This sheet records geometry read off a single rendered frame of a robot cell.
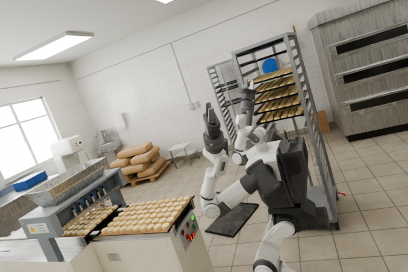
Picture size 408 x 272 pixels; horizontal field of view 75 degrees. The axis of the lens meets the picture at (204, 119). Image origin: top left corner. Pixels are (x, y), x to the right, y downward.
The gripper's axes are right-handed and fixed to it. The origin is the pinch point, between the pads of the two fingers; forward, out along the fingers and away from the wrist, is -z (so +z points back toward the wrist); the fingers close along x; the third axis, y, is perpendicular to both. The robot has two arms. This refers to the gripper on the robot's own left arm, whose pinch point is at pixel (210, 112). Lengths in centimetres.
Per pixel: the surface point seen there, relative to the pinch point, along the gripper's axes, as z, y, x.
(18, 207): 229, -269, 238
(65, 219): 90, -104, 51
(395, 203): 165, 172, 46
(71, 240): 107, -105, 47
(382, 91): 140, 287, 202
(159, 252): 101, -41, 15
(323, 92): 187, 269, 312
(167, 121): 249, -29, 437
